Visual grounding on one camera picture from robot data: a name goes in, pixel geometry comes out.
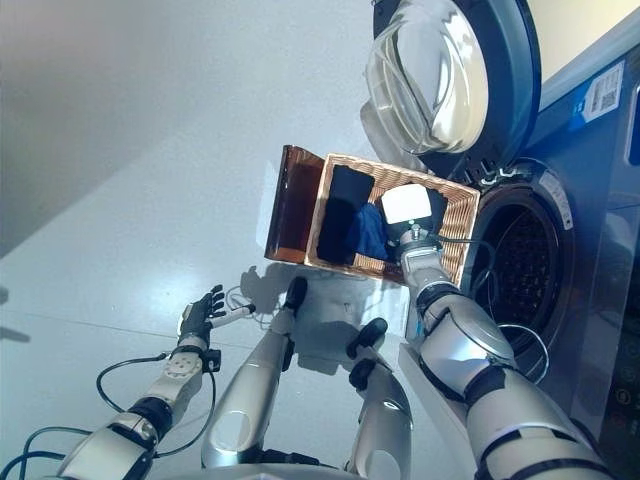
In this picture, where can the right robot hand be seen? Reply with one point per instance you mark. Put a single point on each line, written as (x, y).
(407, 205)

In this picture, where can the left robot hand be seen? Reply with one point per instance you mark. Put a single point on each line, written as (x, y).
(195, 325)

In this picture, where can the black garment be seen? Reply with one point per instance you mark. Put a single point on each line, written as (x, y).
(439, 210)
(342, 215)

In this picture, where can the blue garment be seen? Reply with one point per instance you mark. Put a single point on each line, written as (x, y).
(367, 230)

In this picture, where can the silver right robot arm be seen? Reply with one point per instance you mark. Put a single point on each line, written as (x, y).
(475, 360)

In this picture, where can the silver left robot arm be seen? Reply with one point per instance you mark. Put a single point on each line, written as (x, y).
(170, 380)

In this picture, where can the round glass washing machine door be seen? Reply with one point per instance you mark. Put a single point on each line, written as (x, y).
(435, 75)

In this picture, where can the dark grey washing machine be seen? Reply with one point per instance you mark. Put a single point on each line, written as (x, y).
(590, 250)

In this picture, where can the rectangular wicker laundry basket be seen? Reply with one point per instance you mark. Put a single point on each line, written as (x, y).
(457, 230)

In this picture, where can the rolled black garment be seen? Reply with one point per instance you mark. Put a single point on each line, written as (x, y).
(342, 215)

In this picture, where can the glossy brown curved stool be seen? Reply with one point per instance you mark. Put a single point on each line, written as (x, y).
(292, 210)

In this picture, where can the silver robot torso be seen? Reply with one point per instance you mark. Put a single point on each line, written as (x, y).
(250, 472)

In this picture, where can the blue white energy label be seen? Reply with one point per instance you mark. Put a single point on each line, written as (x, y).
(602, 90)

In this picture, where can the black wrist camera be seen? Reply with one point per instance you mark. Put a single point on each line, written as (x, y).
(212, 361)

